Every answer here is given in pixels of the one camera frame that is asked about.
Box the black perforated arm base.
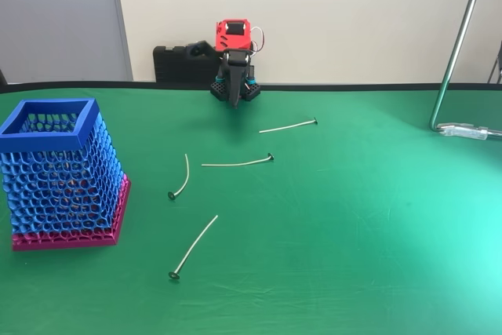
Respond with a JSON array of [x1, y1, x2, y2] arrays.
[[209, 66, 263, 104]]

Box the curved white stick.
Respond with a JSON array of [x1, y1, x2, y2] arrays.
[[167, 153, 191, 202]]

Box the blue and magenta mesh basket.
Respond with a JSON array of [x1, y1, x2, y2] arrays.
[[0, 98, 132, 253]]

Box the black plastic tool case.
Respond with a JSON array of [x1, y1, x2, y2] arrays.
[[152, 45, 220, 85]]

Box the green table cloth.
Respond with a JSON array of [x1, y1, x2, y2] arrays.
[[0, 82, 502, 335]]

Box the chrome stand tube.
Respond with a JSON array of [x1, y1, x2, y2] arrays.
[[429, 0, 502, 134]]

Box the silver clip on stand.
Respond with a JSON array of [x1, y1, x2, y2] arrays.
[[438, 122, 502, 141]]

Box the red and white servo cable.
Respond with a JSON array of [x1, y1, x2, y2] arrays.
[[249, 26, 266, 55]]

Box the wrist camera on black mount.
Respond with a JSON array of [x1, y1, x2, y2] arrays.
[[185, 38, 216, 60]]

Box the dark chair frame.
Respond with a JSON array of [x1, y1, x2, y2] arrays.
[[488, 39, 502, 85]]

